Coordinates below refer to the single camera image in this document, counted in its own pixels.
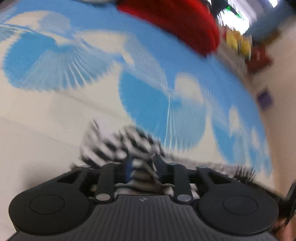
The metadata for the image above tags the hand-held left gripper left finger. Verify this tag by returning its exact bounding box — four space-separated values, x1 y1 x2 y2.
58 157 134 204

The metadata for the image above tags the red folded blanket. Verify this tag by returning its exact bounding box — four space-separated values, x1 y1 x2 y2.
117 0 221 56

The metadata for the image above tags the purple box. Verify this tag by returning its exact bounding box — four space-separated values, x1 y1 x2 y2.
257 87 275 108

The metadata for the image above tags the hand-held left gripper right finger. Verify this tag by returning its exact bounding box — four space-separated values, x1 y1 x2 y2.
154 156 234 204

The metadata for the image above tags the blue and white bed sheet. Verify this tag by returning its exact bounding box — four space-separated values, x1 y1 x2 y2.
0 0 278 193

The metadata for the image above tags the striped top with white vest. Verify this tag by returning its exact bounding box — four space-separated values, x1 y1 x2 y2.
72 119 257 200

